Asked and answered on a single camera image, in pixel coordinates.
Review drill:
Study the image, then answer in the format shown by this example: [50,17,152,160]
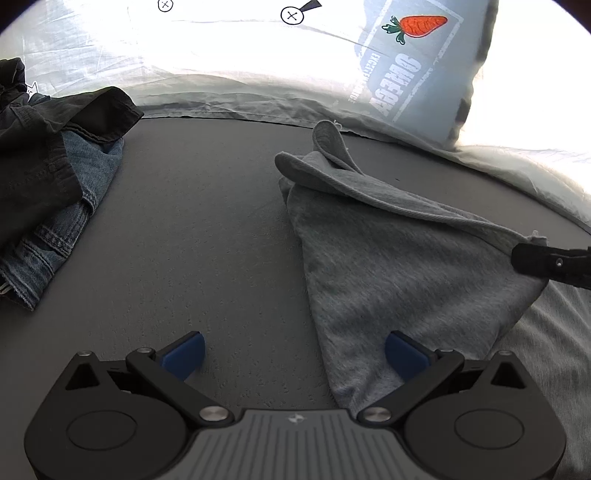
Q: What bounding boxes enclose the white printed sheet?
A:
[0,0,591,234]

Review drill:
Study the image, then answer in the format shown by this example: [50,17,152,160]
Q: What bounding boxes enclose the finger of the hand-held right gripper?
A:
[511,242,591,291]

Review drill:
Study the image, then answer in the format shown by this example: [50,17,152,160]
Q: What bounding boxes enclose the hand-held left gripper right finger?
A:
[358,330,532,424]

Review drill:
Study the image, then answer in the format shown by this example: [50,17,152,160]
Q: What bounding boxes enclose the black garment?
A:
[0,58,145,254]

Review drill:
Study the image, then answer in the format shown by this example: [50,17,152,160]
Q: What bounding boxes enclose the grey garment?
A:
[274,119,591,480]

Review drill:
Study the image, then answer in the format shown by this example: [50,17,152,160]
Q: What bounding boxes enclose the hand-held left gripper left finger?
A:
[62,331,236,424]

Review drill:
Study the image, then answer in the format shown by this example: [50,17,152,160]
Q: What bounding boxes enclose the blue jeans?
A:
[0,92,125,311]

